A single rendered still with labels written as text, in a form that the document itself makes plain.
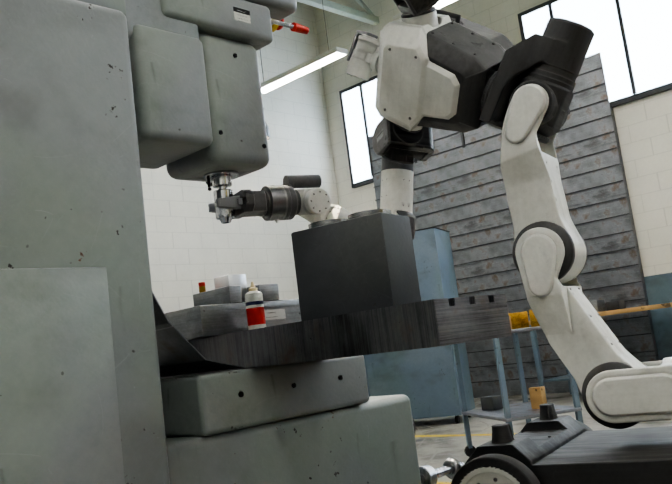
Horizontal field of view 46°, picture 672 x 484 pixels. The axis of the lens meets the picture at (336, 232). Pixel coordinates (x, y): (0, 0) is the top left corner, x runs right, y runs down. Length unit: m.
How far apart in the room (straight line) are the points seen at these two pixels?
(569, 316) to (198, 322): 0.83
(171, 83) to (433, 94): 0.64
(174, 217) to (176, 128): 8.22
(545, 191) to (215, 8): 0.88
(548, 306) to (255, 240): 9.00
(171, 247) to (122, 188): 8.36
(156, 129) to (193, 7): 0.33
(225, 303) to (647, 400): 0.94
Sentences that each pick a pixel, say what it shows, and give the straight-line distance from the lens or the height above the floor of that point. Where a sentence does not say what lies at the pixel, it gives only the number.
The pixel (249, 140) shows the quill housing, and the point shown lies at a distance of 1.92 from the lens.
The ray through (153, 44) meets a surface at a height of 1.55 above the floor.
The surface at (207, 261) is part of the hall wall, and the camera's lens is 10.15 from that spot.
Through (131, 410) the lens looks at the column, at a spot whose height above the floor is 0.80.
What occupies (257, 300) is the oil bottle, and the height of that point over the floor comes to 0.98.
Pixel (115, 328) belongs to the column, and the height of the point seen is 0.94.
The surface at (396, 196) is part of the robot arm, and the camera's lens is 2.16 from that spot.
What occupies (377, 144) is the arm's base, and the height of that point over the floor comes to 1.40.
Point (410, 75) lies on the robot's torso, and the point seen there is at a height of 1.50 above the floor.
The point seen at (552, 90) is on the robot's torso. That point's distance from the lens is 1.93.
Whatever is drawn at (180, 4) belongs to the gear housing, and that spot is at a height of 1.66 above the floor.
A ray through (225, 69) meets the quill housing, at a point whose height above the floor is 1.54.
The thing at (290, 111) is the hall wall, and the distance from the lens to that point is 11.78.
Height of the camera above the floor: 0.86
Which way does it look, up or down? 8 degrees up
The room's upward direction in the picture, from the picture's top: 7 degrees counter-clockwise
